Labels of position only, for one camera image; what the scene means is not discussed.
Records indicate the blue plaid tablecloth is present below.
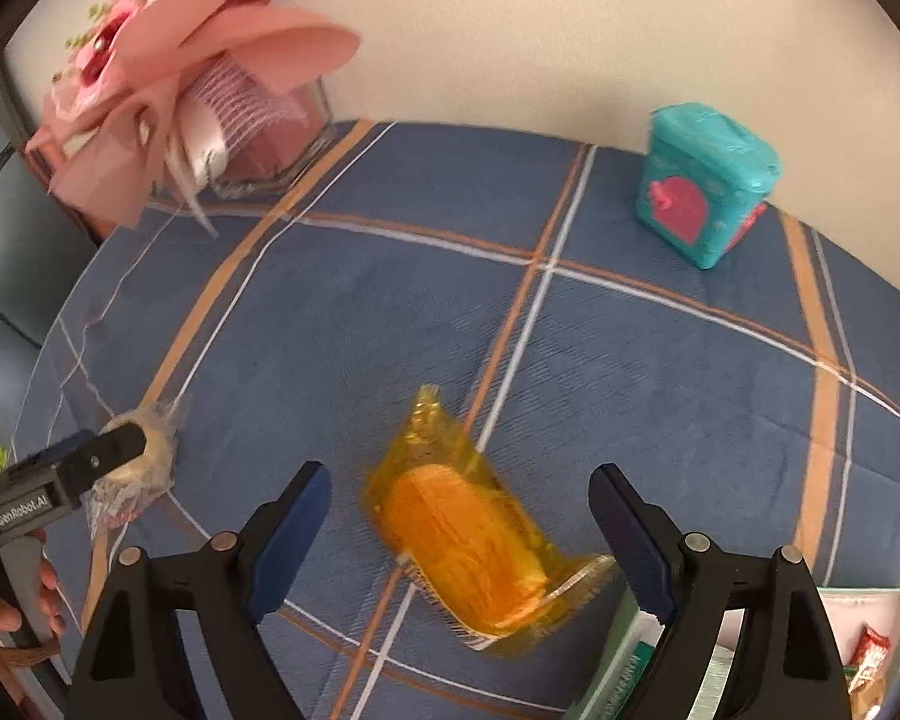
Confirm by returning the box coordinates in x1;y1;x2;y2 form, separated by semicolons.
7;118;900;720

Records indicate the white tray with teal rim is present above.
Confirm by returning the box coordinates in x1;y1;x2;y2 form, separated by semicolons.
570;577;900;720

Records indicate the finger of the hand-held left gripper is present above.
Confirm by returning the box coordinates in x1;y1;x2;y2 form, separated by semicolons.
4;420;149;507

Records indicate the white cake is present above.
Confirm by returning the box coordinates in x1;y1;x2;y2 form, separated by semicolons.
86;394;192;541

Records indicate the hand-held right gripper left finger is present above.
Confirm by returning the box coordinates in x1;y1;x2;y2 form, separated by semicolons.
66;461;333;720

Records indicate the yellow clear cake packet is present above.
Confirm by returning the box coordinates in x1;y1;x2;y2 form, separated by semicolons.
364;384;620;653

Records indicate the grey cabinet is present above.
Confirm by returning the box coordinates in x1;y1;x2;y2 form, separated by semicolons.
0;60;106;346

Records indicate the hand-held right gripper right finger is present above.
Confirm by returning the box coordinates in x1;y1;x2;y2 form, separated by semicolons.
588;463;850;720

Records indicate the clear glass vase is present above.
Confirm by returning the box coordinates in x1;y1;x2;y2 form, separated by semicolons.
146;79;335;202

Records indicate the pink flower bouquet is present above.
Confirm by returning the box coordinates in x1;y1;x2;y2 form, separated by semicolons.
26;0;362;241

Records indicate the cream and orange snack packet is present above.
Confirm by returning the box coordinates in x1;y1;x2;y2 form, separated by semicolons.
844;626;892;698

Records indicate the teal toy box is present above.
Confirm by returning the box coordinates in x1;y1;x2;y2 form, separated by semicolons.
634;103;783;271

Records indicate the green and white biscuit packet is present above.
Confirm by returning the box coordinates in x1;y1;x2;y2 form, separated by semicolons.
592;615;661;720

